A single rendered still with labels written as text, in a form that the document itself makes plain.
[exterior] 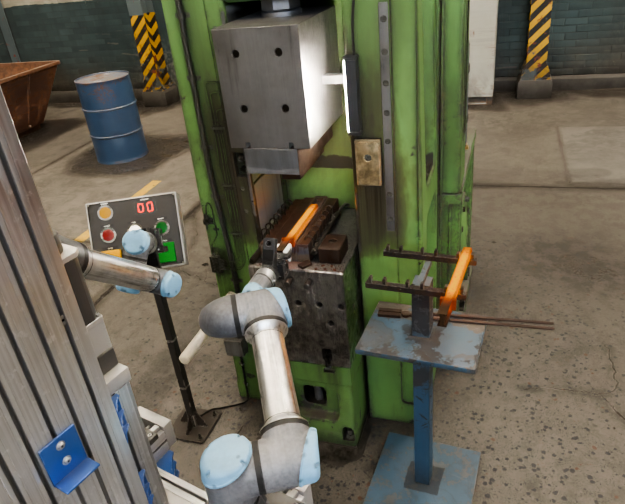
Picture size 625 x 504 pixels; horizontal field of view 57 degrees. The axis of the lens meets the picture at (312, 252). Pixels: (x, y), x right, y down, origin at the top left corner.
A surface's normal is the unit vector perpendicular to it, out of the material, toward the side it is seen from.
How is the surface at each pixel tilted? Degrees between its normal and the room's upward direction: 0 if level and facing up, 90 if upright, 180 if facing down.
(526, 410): 0
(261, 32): 90
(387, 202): 90
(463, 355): 0
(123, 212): 60
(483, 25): 90
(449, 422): 0
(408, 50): 90
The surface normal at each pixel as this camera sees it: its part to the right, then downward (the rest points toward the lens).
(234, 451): -0.22, -0.84
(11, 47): -0.29, 0.49
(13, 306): 0.85, 0.18
